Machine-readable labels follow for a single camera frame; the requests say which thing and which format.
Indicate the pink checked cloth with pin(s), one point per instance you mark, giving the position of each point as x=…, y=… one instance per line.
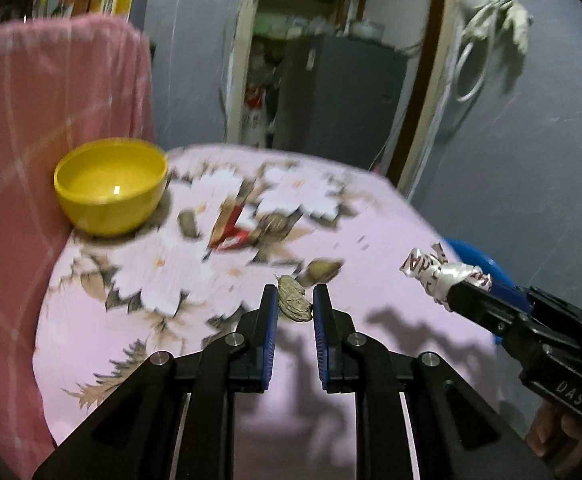
x=46, y=110

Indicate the cream rubber gloves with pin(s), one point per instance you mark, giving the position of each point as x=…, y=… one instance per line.
x=515, y=20

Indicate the brown walnut shell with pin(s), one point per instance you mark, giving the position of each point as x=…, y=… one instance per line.
x=321, y=270
x=275, y=225

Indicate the grey-green wrapper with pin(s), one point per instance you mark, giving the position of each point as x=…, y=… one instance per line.
x=296, y=302

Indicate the white wrapper red print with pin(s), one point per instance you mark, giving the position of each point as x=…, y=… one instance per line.
x=436, y=272

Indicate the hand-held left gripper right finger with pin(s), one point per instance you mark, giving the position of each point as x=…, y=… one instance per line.
x=321, y=340

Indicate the grey refrigerator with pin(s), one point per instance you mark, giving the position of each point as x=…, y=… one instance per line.
x=341, y=100

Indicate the blue plastic bucket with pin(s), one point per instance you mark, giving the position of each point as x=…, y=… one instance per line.
x=476, y=260

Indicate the wooden door frame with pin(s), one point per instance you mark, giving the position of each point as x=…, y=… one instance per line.
x=436, y=85

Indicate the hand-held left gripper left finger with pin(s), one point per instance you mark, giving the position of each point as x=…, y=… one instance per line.
x=270, y=340

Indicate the yellow bowl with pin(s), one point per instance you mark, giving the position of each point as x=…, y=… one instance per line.
x=111, y=195

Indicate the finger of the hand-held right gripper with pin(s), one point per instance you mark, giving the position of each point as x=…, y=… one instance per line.
x=508, y=292
x=486, y=312

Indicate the cooking oil jug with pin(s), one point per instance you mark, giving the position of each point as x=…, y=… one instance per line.
x=117, y=2

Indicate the red plastic bag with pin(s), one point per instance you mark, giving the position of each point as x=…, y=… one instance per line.
x=256, y=105

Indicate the person's right hand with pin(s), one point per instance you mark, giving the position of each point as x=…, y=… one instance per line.
x=553, y=430

